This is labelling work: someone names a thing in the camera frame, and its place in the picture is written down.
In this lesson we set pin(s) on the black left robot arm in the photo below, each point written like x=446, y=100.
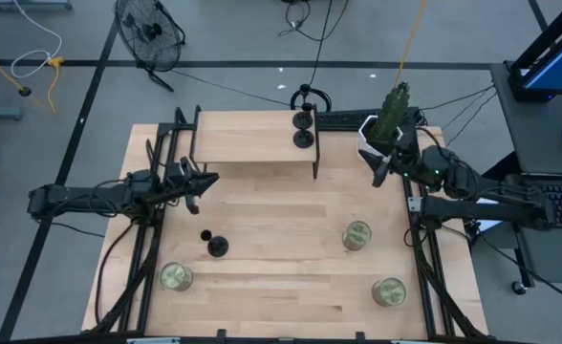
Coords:
x=80, y=196

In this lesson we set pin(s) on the wooden shelf with black legs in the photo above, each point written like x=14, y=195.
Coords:
x=247, y=138

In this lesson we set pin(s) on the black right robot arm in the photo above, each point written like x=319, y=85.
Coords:
x=477, y=208

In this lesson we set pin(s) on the glass candle jar with label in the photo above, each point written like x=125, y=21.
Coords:
x=356, y=235
x=389, y=292
x=175, y=276

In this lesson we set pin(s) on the yellow rod with black foot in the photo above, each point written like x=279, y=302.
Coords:
x=24, y=91

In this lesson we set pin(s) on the black desk caster wheel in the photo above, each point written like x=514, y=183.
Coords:
x=518, y=287

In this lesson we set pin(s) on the white plant pot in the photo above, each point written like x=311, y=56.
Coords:
x=362, y=136

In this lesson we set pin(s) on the black power strip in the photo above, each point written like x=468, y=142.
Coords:
x=343, y=119

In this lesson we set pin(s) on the black computer monitor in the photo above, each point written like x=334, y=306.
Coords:
x=558, y=67

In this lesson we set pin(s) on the green cactus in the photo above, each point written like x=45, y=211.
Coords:
x=391, y=114

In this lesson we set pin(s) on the black floor fan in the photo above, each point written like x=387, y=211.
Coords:
x=149, y=33

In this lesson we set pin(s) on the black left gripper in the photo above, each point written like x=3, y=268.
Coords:
x=185, y=184

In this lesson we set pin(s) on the grey side desk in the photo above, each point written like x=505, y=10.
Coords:
x=529, y=134

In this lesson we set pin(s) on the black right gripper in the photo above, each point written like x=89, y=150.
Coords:
x=403, y=165

